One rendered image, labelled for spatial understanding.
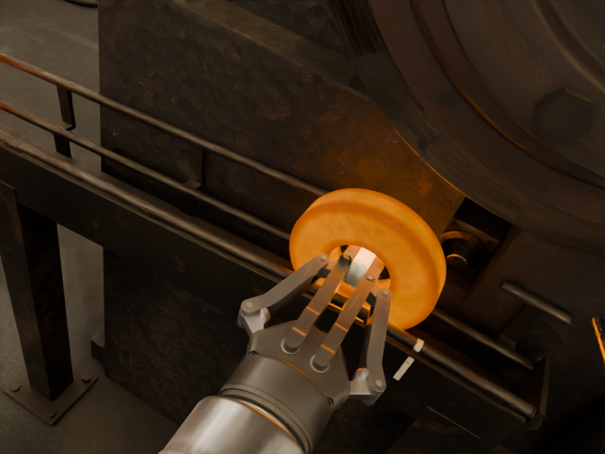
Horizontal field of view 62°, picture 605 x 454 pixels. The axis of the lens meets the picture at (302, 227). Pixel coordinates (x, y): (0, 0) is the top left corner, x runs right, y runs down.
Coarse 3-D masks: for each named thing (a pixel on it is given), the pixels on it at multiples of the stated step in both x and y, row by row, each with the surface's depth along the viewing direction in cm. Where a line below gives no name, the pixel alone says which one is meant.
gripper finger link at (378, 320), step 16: (384, 288) 43; (384, 304) 42; (368, 320) 43; (384, 320) 41; (368, 336) 40; (384, 336) 40; (368, 352) 39; (368, 368) 38; (368, 384) 37; (384, 384) 37; (368, 400) 38
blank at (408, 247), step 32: (352, 192) 45; (320, 224) 46; (352, 224) 44; (384, 224) 43; (416, 224) 43; (384, 256) 45; (416, 256) 43; (352, 288) 50; (416, 288) 45; (416, 320) 47
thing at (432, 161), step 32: (352, 0) 33; (352, 32) 34; (384, 64) 34; (384, 96) 35; (416, 128) 36; (448, 160) 36; (480, 192) 36; (512, 192) 35; (544, 224) 35; (576, 224) 34
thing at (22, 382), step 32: (0, 192) 66; (0, 224) 71; (32, 224) 71; (32, 256) 74; (32, 288) 78; (32, 320) 84; (64, 320) 91; (32, 352) 93; (64, 352) 97; (32, 384) 102; (64, 384) 104; (384, 448) 59; (416, 448) 55; (448, 448) 52
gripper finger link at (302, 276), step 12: (312, 264) 43; (324, 264) 44; (300, 276) 42; (312, 276) 43; (276, 288) 41; (288, 288) 41; (300, 288) 42; (252, 300) 39; (264, 300) 40; (276, 300) 40; (288, 300) 42; (240, 312) 39; (252, 312) 39; (276, 312) 41; (240, 324) 40
